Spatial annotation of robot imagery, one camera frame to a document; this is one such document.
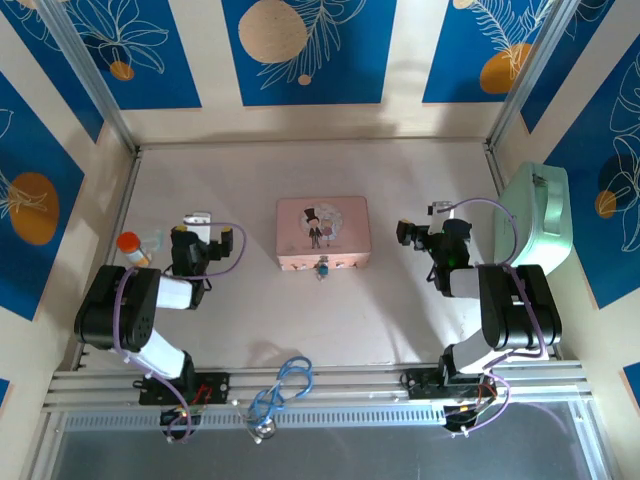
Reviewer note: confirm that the pink box with couple print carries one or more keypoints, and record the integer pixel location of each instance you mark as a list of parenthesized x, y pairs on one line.
[(345, 225)]

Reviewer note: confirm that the small silver padlock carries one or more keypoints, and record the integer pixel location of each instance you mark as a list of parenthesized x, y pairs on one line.
[(324, 260)]

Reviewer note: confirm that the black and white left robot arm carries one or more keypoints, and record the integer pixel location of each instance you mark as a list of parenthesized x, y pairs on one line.
[(120, 310)]

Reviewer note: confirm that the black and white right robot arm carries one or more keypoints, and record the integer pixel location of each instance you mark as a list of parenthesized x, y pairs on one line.
[(520, 310)]

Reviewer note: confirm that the clear plastic bag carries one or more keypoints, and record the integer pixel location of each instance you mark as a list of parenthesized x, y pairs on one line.
[(155, 239)]

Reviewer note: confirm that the orange-capped clear bottle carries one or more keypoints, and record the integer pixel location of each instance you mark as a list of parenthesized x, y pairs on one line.
[(131, 245)]

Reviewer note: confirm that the mint green zip case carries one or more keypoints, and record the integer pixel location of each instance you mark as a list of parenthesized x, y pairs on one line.
[(530, 225)]

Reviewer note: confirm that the round silver metal fitting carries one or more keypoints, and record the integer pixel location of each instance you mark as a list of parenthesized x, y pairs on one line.
[(263, 431)]

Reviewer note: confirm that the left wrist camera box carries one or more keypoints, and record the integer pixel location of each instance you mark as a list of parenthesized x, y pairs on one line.
[(198, 225)]

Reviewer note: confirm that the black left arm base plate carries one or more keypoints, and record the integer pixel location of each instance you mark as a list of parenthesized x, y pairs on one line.
[(215, 387)]

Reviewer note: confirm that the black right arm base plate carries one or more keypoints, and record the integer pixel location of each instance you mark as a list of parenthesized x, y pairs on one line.
[(422, 385)]

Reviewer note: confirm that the aluminium frame rail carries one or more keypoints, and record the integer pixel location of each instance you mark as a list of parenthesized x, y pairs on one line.
[(350, 387)]

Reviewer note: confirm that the aluminium corner post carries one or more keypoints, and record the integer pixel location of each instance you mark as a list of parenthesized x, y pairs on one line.
[(90, 75), (535, 70)]

